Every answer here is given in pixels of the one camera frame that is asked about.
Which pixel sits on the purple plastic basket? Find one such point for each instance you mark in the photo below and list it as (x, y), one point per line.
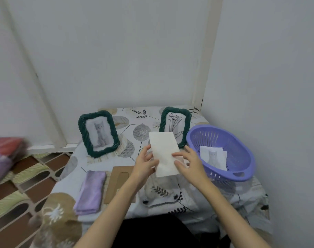
(239, 154)

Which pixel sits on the person's right hand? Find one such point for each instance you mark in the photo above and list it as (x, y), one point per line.
(195, 167)

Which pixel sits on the purple mattress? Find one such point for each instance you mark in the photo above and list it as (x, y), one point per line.
(4, 157)

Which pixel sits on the white paper brown plant drawing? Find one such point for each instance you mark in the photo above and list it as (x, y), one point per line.
(163, 149)

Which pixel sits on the black trousers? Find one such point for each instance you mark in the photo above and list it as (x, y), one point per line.
(157, 232)

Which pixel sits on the brown cardboard frame backing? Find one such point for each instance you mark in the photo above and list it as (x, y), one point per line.
(115, 183)

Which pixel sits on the leaf patterned tablecloth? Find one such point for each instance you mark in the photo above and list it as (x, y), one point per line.
(136, 121)

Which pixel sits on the purple cloth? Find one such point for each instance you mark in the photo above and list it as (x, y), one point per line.
(91, 191)

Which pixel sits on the person's left forearm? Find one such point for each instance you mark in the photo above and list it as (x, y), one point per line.
(108, 216)

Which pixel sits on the person's left hand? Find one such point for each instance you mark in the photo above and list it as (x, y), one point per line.
(144, 167)

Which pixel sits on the person's right forearm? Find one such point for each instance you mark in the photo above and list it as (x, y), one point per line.
(231, 216)

